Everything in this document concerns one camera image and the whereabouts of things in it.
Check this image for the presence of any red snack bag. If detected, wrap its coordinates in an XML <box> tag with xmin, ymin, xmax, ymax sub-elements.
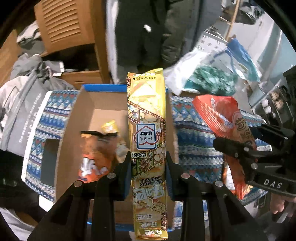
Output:
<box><xmin>192</xmin><ymin>94</ymin><xmax>257</xmax><ymax>200</ymax></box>

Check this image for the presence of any yellow long cracker packet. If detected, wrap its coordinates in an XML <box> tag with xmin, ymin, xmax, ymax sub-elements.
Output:
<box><xmin>126</xmin><ymin>68</ymin><xmax>168</xmax><ymax>240</ymax></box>

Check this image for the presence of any right hand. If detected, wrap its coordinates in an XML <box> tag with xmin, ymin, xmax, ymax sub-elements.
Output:
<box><xmin>269</xmin><ymin>193</ymin><xmax>295</xmax><ymax>214</ymax></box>

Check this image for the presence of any white shelf with cups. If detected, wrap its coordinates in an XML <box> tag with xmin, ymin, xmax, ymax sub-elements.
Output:
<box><xmin>248</xmin><ymin>80</ymin><xmax>295</xmax><ymax>130</ymax></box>

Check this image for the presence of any blue patterned tablecloth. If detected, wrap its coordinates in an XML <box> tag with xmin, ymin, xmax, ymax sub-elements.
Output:
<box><xmin>21</xmin><ymin>89</ymin><xmax>273</xmax><ymax>232</ymax></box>

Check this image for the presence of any orange chip bag in box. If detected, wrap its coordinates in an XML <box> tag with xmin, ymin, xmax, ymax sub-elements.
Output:
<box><xmin>78</xmin><ymin>131</ymin><xmax>118</xmax><ymax>183</ymax></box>

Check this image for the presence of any green crumpled plastic bag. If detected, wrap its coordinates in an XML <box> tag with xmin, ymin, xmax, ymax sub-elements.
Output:
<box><xmin>184</xmin><ymin>66</ymin><xmax>238</xmax><ymax>96</ymax></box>

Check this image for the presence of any blue white plastic bag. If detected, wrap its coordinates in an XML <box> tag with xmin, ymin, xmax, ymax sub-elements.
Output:
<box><xmin>227</xmin><ymin>38</ymin><xmax>262</xmax><ymax>82</ymax></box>

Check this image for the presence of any black smartphone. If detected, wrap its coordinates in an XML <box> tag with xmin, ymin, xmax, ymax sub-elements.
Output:
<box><xmin>41</xmin><ymin>138</ymin><xmax>60</xmax><ymax>187</ymax></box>

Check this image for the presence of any small yellow snack packet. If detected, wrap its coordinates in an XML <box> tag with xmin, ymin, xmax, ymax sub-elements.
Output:
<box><xmin>101</xmin><ymin>120</ymin><xmax>119</xmax><ymax>135</ymax></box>

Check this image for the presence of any blue cardboard box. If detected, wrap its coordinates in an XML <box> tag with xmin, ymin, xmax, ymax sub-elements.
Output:
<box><xmin>55</xmin><ymin>84</ymin><xmax>179</xmax><ymax>232</ymax></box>

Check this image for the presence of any dark hanging jacket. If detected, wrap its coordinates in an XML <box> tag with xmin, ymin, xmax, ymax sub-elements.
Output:
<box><xmin>115</xmin><ymin>1</ymin><xmax>222</xmax><ymax>72</ymax></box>

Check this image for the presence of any grey fabric storage bag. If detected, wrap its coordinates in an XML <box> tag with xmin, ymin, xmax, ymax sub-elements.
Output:
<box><xmin>1</xmin><ymin>54</ymin><xmax>74</xmax><ymax>156</ymax></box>

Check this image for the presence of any wooden louvered cabinet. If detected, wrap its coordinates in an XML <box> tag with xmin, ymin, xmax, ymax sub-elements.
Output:
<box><xmin>1</xmin><ymin>1</ymin><xmax>111</xmax><ymax>88</ymax></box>

